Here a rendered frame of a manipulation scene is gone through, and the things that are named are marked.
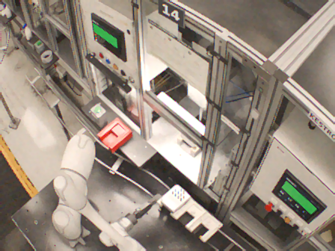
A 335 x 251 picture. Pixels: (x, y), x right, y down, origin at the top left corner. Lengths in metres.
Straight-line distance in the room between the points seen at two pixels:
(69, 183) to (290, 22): 1.06
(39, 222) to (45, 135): 1.30
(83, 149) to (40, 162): 1.81
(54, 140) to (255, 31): 2.51
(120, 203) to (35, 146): 1.38
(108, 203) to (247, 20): 1.48
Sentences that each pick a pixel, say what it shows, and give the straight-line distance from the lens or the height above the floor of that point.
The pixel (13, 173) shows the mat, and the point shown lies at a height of 0.01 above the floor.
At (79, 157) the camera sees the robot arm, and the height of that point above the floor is 1.49.
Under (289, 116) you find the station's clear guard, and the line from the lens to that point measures 1.18.
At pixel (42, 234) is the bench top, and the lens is 2.36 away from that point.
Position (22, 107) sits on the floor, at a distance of 3.77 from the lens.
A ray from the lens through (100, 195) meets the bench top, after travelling 2.34.
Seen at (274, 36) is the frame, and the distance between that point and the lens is 1.24.
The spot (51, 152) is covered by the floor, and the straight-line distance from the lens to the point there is 3.36.
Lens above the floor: 2.83
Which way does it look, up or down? 58 degrees down
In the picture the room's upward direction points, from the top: 1 degrees counter-clockwise
